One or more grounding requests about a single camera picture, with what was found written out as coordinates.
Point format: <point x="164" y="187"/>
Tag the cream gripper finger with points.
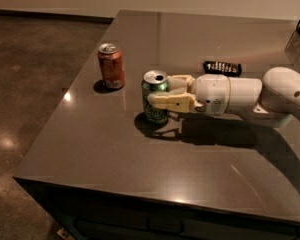
<point x="183" y="82"/>
<point x="184" y="102"/>

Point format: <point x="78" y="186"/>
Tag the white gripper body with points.
<point x="210" y="92"/>

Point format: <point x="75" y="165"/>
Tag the green soda can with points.
<point x="154" y="83"/>

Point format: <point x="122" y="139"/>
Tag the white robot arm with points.
<point x="270" y="101"/>

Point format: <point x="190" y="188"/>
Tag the red soda can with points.
<point x="111" y="65"/>

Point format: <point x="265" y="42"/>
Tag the black snack bar wrapper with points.
<point x="224" y="68"/>

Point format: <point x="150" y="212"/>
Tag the dark cabinet under table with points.
<point x="94" y="215"/>

